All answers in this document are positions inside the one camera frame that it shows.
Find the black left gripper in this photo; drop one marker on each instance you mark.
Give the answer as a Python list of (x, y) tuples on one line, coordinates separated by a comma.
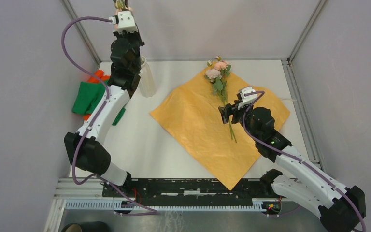
[(118, 35)]

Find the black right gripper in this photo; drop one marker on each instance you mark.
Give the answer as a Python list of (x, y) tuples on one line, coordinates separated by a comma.
[(225, 111)]

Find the pink artificial flower bouquet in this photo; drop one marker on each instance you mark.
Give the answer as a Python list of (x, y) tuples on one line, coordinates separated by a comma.
[(217, 72)]

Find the single artificial flower stem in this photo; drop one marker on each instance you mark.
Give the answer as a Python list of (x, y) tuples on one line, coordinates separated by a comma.
[(121, 5)]

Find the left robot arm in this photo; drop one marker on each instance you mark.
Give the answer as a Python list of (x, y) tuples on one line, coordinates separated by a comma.
[(85, 148)]

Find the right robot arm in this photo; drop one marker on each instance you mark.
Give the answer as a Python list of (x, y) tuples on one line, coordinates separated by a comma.
[(338, 207)]

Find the white ribbed vase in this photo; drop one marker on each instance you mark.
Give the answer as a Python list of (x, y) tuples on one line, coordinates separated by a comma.
[(146, 85)]

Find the green cloth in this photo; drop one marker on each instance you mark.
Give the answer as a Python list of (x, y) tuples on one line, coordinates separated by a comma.
[(88, 97)]

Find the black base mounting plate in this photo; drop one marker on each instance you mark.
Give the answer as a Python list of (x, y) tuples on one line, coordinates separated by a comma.
[(196, 192)]

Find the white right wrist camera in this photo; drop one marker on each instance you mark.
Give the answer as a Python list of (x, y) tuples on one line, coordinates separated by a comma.
[(246, 96)]

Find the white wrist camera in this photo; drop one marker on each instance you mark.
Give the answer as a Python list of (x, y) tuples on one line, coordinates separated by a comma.
[(124, 22), (246, 96)]

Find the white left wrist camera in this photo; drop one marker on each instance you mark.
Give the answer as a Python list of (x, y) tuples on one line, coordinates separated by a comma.
[(124, 22)]

